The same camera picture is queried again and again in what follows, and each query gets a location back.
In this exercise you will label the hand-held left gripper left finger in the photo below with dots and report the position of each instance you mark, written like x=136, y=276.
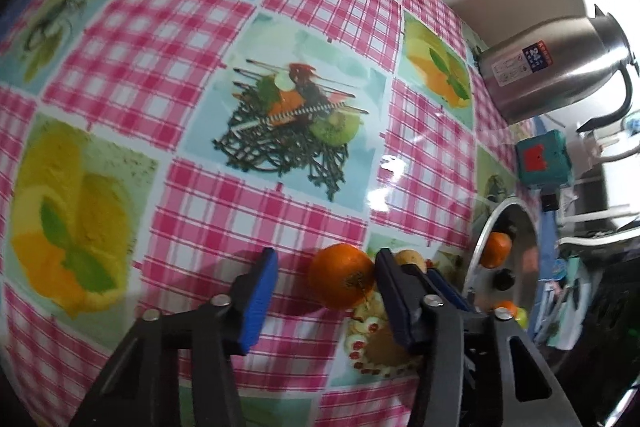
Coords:
x=260, y=302

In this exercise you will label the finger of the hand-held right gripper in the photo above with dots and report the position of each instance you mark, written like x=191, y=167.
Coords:
x=447, y=291

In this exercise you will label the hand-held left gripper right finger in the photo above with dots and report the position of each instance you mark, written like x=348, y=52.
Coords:
x=392, y=302

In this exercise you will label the small brown fruit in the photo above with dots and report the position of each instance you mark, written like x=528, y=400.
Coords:
x=412, y=258

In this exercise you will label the dark purple plum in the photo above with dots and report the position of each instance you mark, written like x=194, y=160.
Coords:
x=503, y=279

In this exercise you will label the orange mandarin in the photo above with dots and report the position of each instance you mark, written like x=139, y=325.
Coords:
x=505, y=305
x=340, y=274
x=495, y=249

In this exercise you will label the green jujube fruit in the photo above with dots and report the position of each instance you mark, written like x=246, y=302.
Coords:
x=521, y=317

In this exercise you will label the stainless steel basin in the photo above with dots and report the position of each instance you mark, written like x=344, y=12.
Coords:
x=525, y=247

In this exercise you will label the black power adapter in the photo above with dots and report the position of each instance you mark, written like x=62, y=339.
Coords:
x=550, y=201

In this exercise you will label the teal box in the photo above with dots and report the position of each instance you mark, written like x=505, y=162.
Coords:
x=542, y=157

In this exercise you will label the stainless steel thermos jug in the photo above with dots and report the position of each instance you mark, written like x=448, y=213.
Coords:
x=550, y=67

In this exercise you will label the pink checked printed tablecloth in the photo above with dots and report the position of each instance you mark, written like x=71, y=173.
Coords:
x=150, y=57

